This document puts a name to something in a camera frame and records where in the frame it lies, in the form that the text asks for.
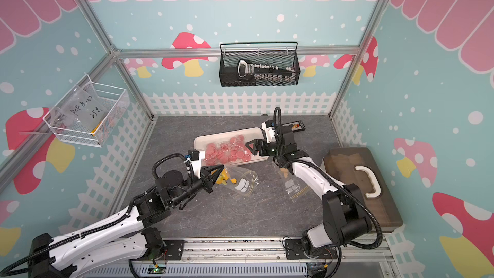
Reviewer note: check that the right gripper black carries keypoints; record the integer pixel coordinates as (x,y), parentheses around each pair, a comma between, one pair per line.
(257,146)

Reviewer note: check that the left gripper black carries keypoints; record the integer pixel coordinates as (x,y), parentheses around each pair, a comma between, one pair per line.
(206,175)

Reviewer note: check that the ziploc bag with pink cookies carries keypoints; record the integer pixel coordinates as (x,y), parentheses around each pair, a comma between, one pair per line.
(238,179)
(294,187)

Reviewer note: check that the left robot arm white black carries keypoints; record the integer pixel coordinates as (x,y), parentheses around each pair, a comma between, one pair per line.
(127,235)

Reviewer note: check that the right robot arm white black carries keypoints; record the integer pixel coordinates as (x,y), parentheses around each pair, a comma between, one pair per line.
(346,218)

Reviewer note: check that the pile of pink cookies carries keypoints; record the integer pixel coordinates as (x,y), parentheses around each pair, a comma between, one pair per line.
(230,152)

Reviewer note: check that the clear plastic bag with writing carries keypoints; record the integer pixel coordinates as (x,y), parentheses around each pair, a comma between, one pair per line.
(81,111)

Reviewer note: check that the white plastic tray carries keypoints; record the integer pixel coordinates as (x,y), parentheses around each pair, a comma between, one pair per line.
(201,142)

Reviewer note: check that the black box with orange items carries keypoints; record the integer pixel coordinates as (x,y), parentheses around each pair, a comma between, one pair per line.
(296,126)

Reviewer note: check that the socket set in basket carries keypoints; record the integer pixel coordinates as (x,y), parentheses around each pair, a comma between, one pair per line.
(265,75)

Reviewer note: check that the yellow item in white basket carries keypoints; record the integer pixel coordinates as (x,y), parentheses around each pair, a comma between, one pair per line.
(101,127)

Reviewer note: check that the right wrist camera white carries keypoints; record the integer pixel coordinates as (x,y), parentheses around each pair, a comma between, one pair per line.
(269,131)

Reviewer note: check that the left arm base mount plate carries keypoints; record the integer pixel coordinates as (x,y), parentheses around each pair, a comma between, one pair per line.
(170,250)

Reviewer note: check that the black wire mesh basket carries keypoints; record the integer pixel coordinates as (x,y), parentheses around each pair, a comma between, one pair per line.
(281,54)

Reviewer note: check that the brown toolbox with white handle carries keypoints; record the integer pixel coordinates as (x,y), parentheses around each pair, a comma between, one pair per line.
(356,165)

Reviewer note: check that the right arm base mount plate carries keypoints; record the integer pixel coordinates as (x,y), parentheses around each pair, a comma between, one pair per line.
(294,250)

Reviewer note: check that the white wire wall basket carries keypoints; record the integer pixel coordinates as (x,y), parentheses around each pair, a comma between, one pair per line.
(114,98)

